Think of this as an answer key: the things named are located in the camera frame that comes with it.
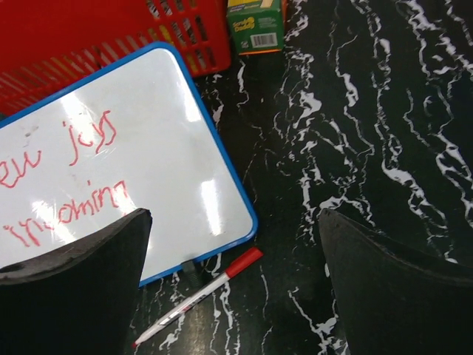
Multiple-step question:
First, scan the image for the red plastic shopping basket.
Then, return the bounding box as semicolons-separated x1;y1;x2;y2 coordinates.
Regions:
1;1;231;117

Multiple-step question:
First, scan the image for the green yellow scrubber box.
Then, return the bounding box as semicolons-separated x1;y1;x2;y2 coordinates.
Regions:
226;0;287;55

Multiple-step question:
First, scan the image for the red capped marker pen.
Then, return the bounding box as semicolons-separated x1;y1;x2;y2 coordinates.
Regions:
132;247;263;348

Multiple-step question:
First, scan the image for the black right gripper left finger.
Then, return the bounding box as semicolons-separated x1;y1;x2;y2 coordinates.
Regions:
1;209;152;354

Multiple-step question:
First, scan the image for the blue framed whiteboard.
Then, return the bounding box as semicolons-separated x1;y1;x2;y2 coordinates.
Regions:
1;42;258;285

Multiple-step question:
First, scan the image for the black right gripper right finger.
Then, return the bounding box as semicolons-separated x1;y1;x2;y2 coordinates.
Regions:
319;209;472;354

